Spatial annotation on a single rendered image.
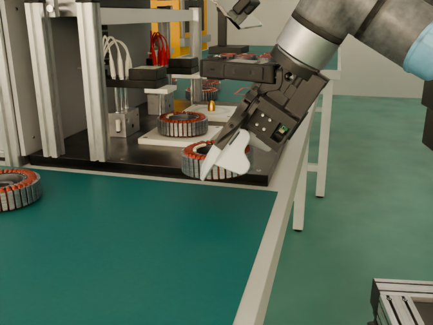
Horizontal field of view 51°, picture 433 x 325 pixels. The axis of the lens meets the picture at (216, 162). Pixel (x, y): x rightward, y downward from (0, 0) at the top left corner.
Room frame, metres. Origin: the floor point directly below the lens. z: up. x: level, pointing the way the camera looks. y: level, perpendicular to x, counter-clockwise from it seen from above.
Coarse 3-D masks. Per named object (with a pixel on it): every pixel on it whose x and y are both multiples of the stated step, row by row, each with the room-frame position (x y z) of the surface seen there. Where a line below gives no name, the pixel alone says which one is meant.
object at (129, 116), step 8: (112, 112) 0.98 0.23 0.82; (120, 112) 0.98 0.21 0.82; (128, 112) 0.98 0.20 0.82; (136, 112) 1.02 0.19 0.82; (112, 120) 0.97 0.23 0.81; (120, 120) 0.96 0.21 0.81; (128, 120) 0.98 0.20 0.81; (136, 120) 1.02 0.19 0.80; (112, 128) 0.97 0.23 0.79; (120, 128) 0.97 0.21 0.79; (128, 128) 0.98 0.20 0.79; (136, 128) 1.02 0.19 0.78; (112, 136) 0.97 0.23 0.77; (120, 136) 0.97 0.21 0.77
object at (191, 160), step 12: (192, 144) 0.68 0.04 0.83; (204, 144) 0.69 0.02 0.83; (180, 156) 0.65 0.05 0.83; (192, 156) 0.63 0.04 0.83; (204, 156) 0.62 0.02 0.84; (252, 156) 0.65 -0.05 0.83; (192, 168) 0.62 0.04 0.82; (216, 168) 0.61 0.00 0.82; (252, 168) 0.64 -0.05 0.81; (216, 180) 0.61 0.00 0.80
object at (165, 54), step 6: (150, 36) 1.25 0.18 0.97; (156, 36) 1.25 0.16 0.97; (162, 36) 1.26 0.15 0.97; (150, 42) 1.26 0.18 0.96; (162, 42) 1.21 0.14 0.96; (150, 48) 1.26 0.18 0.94; (162, 48) 1.20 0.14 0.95; (168, 48) 1.26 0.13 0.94; (150, 54) 1.26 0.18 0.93; (162, 54) 1.20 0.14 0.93; (168, 54) 1.25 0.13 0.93; (150, 60) 1.25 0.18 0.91; (156, 60) 1.22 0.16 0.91; (162, 60) 1.21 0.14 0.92
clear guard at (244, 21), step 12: (120, 0) 1.07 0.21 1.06; (132, 0) 1.07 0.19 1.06; (144, 0) 1.07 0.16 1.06; (156, 0) 1.07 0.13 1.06; (168, 0) 1.07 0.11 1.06; (216, 0) 0.81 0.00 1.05; (228, 0) 0.91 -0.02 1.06; (228, 12) 0.81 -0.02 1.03; (240, 24) 0.82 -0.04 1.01; (252, 24) 0.92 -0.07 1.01
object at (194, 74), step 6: (168, 60) 1.20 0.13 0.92; (174, 60) 1.19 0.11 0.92; (180, 60) 1.19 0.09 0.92; (186, 60) 1.19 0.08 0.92; (192, 60) 1.19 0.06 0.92; (168, 66) 1.22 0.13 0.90; (174, 66) 1.19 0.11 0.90; (180, 66) 1.19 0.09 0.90; (186, 66) 1.19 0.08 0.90; (192, 66) 1.19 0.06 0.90; (198, 66) 1.25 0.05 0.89; (168, 72) 1.20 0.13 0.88; (174, 72) 1.19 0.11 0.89; (180, 72) 1.19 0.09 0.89; (186, 72) 1.18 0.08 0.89; (192, 72) 1.19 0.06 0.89; (198, 72) 1.23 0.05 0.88; (192, 78) 1.18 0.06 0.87; (198, 78) 1.18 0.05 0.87
